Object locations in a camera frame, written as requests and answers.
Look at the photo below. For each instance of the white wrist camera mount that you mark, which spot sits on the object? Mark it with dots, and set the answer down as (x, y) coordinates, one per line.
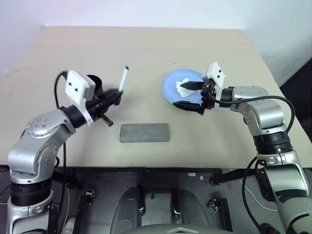
(215, 73)
(75, 84)

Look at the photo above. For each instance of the black table frame crossbar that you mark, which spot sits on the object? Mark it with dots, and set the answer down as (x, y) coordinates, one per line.
(231, 176)
(70, 179)

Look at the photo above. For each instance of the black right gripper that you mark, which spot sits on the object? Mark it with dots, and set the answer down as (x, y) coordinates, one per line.
(207, 97)

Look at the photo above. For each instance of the light blue plate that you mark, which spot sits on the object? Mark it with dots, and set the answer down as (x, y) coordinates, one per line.
(170, 85)

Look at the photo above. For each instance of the black floor bar with clamp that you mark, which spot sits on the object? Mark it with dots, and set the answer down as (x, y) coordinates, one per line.
(81, 212)
(223, 214)

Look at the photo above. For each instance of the grey rounded robot leg cover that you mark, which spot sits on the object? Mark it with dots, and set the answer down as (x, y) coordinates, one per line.
(125, 209)
(192, 207)

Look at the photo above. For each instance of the white marker with black cap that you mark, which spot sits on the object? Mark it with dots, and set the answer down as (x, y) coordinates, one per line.
(123, 79)

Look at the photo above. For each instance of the beige ribbed tube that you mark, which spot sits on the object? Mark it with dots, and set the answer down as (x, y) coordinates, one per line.
(68, 226)

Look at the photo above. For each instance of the black shoe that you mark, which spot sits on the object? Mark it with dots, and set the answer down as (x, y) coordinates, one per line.
(267, 229)

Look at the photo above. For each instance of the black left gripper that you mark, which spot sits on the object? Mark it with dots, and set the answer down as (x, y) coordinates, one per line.
(98, 106)

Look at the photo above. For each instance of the black plastic cup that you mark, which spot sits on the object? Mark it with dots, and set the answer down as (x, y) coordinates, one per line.
(98, 85)

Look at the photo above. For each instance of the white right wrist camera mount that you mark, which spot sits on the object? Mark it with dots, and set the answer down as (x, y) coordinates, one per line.
(215, 73)

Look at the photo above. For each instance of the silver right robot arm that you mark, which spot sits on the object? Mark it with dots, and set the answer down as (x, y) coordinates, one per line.
(268, 114)

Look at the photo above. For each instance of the grey robot waist cover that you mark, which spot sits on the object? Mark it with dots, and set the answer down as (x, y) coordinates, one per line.
(178, 229)

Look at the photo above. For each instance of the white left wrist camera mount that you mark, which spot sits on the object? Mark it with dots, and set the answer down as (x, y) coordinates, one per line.
(75, 84)

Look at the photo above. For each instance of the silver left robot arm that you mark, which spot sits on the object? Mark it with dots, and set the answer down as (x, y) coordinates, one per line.
(44, 126)

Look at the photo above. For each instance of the white tissue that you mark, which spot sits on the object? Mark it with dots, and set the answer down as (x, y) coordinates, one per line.
(181, 92)

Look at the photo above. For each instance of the grey glasses case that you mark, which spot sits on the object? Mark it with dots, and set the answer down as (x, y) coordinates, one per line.
(145, 132)

